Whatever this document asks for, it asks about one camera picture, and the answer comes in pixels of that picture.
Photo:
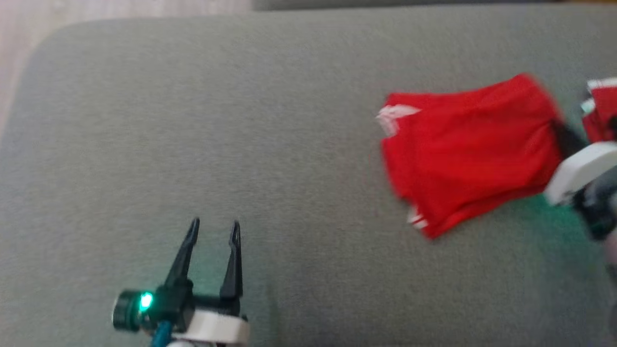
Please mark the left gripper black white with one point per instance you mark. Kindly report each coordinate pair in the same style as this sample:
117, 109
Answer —
207, 318

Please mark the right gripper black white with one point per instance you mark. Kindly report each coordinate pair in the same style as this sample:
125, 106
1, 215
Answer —
583, 168

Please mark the red shorts with white stripes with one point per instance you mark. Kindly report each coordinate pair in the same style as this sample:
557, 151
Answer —
600, 111

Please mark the red and white basketball jersey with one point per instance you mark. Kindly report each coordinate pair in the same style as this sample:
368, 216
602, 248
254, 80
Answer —
472, 149

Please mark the grey fabric sofa seat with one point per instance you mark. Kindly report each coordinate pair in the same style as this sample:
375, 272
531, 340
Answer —
193, 120

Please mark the grey sofa cushion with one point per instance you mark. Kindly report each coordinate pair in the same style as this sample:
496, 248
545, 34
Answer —
385, 4

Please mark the left wrist black round camera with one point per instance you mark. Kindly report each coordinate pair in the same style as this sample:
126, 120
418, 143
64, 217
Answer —
132, 311

